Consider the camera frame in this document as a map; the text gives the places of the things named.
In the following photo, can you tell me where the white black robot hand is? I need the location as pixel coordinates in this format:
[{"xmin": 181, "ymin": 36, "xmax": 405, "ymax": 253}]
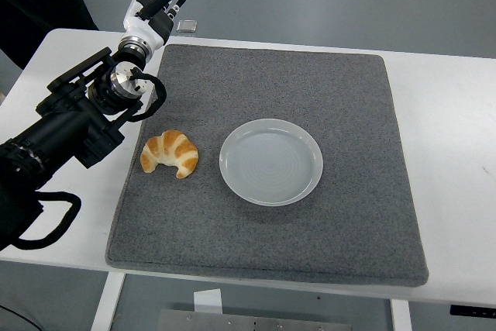
[{"xmin": 120, "ymin": 0, "xmax": 192, "ymax": 50}]

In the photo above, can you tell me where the golden croissant bread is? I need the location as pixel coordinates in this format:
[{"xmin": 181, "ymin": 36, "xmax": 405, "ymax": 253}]
[{"xmin": 139, "ymin": 129, "xmax": 200, "ymax": 180}]

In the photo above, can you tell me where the grey round plate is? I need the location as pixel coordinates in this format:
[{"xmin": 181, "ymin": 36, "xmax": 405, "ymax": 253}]
[{"xmin": 219, "ymin": 118, "xmax": 324, "ymax": 207}]

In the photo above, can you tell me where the grey metal plate with screws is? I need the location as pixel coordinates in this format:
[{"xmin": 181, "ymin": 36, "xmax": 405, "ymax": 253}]
[{"xmin": 157, "ymin": 309, "xmax": 353, "ymax": 331}]

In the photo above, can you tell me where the grey felt mat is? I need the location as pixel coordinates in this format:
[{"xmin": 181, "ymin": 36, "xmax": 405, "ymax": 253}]
[{"xmin": 105, "ymin": 43, "xmax": 429, "ymax": 288}]

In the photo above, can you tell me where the white table leg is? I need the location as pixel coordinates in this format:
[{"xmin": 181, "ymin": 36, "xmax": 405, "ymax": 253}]
[
  {"xmin": 90, "ymin": 271, "xmax": 127, "ymax": 331},
  {"xmin": 389, "ymin": 298, "xmax": 412, "ymax": 331}
]

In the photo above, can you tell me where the black table control panel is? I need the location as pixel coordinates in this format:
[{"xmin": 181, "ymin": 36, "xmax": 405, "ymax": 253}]
[{"xmin": 449, "ymin": 303, "xmax": 496, "ymax": 317}]

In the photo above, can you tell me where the thin black floor cable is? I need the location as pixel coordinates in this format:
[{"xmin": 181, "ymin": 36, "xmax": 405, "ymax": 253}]
[{"xmin": 0, "ymin": 302, "xmax": 42, "ymax": 331}]

